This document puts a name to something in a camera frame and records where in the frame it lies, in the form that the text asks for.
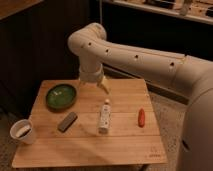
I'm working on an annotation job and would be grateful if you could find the white tube with cap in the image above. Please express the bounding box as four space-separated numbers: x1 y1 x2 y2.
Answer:
98 99 111 134

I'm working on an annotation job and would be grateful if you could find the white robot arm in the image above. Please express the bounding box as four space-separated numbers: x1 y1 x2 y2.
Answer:
68 23 213 171

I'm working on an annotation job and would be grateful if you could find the dark grey rectangular block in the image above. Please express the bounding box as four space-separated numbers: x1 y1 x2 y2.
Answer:
57 112 78 133

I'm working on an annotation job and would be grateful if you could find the red orange carrot toy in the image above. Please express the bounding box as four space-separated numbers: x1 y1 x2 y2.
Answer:
138 108 145 127

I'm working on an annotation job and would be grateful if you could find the green ceramic bowl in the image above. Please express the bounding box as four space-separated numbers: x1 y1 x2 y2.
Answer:
45 84 77 110

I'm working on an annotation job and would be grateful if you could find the white cup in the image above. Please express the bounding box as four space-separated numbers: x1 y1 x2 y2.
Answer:
10 119 36 144

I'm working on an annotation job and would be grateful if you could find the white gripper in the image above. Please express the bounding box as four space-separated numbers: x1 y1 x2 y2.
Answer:
78 66 109 93

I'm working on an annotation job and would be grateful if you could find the wooden low table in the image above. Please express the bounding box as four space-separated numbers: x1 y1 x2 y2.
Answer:
12 79 167 168

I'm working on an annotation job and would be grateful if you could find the metal shelf rack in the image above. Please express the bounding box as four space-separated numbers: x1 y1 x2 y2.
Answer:
102 2 213 104

